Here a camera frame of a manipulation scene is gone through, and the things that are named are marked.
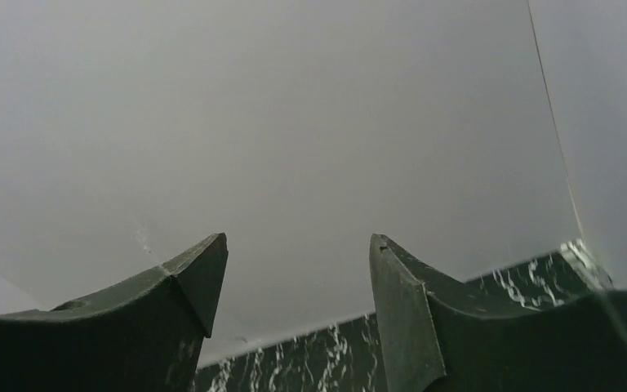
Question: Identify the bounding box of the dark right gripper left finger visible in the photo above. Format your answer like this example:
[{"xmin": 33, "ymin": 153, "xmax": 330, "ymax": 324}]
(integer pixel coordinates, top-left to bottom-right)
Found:
[{"xmin": 0, "ymin": 233, "xmax": 229, "ymax": 391}]

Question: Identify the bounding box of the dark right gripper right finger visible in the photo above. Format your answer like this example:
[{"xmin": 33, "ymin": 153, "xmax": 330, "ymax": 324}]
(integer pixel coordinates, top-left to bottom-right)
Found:
[{"xmin": 369, "ymin": 234, "xmax": 627, "ymax": 391}]

